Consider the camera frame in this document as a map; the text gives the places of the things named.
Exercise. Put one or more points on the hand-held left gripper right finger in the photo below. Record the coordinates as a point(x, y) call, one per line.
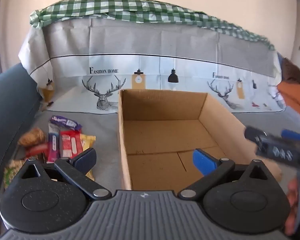
point(202, 161)

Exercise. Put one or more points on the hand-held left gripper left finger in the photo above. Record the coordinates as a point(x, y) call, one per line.
point(86, 160)

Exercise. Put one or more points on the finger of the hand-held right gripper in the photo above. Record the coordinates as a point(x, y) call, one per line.
point(252, 133)
point(293, 135)

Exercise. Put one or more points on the yellow snack packet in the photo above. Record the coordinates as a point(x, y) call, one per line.
point(88, 141)

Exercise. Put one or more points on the large red snack packet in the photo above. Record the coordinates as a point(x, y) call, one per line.
point(69, 143)

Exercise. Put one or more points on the pink purple tube packet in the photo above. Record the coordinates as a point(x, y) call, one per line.
point(54, 142)

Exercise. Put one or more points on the purple snack packet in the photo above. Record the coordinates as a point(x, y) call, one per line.
point(65, 123)

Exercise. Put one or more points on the cardboard box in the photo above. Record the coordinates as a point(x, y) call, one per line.
point(162, 132)

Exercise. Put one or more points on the small red snack packet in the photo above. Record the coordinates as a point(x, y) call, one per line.
point(36, 149)

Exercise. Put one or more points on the brown snack packet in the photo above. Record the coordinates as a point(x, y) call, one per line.
point(31, 137)

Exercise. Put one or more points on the golden green snack packet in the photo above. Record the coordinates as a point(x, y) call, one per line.
point(14, 170)

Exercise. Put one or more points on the person's right hand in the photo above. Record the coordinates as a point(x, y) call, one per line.
point(293, 205)

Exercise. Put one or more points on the orange cloth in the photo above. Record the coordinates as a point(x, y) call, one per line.
point(294, 100)

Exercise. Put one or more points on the brown cushion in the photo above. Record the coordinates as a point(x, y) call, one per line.
point(293, 71)

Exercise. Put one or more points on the blue pillow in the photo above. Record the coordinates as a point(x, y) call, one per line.
point(279, 63)

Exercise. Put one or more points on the grey deer printed sofa cover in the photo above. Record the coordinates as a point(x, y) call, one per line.
point(130, 40)

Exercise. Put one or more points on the green checked cloth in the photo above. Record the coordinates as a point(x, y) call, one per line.
point(110, 7)

